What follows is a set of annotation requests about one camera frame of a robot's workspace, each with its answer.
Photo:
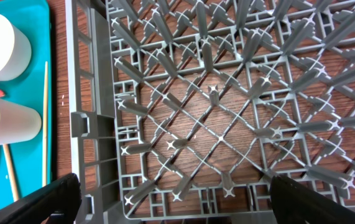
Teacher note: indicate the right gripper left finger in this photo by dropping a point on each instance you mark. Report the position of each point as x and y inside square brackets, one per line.
[57, 202]

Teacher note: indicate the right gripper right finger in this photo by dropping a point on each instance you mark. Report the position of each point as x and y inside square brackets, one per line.
[294, 203]

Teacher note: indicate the wooden chopstick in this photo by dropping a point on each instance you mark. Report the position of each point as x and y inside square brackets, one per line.
[10, 171]
[45, 127]

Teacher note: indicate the white cup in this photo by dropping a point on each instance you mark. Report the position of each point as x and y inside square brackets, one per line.
[18, 123]

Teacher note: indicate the white bowl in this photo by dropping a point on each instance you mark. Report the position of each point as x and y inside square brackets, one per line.
[15, 50]

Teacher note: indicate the grey dishwasher rack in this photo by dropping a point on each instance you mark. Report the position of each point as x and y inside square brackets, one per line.
[185, 110]

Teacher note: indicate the teal serving tray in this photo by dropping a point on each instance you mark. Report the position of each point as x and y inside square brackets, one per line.
[33, 19]

